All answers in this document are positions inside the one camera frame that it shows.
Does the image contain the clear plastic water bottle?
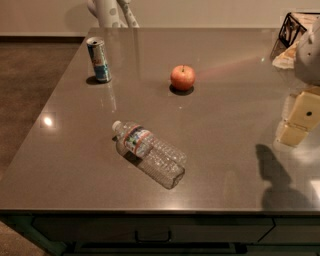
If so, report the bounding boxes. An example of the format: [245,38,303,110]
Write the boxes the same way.
[112,121,187,189]

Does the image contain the dark drawer handle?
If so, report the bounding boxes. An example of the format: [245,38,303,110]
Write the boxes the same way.
[134,230,172,243]

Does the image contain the blue silver redbull can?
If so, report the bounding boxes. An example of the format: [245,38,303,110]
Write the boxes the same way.
[86,37,111,83]

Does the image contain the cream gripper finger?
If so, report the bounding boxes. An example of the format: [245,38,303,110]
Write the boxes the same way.
[281,94,296,120]

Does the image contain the red apple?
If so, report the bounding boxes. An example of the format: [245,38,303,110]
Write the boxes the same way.
[170,65,195,91]

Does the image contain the black wire basket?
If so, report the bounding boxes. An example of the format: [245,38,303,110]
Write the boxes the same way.
[278,12,320,48]

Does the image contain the white spotted robot base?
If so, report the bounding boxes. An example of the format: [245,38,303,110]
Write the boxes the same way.
[87,0,139,28]

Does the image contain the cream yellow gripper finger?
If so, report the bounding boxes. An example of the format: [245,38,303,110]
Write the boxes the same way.
[275,87,320,147]

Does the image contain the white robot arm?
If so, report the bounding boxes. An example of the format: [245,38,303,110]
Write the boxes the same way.
[275,18,320,148]

